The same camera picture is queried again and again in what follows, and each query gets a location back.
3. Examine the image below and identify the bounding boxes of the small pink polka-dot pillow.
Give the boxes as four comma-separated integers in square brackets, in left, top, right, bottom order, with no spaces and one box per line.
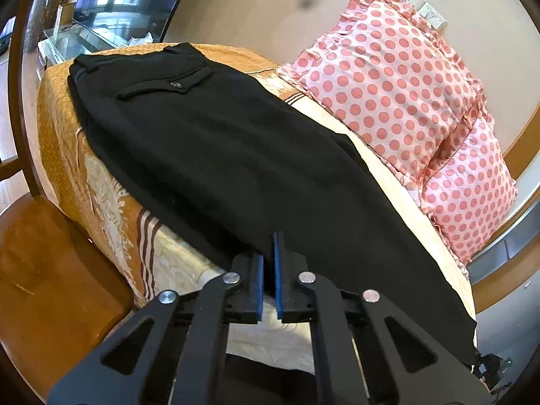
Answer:
[419,107,517,268]

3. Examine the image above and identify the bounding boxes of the white wall socket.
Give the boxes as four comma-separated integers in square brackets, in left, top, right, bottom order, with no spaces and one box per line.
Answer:
[404,0,447,31]

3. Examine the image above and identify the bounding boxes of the wooden chair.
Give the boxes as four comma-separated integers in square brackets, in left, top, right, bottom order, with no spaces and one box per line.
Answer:
[1,0,133,404]

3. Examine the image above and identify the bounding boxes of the large pink polka-dot pillow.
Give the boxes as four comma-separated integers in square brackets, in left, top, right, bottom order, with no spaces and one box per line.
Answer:
[277,0,484,185]

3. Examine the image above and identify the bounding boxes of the black pants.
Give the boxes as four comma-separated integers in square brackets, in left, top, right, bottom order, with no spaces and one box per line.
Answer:
[68,43,476,365]

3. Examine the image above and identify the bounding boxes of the glass tv stand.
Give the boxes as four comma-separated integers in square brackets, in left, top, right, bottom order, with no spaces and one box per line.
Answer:
[36,23,154,69]

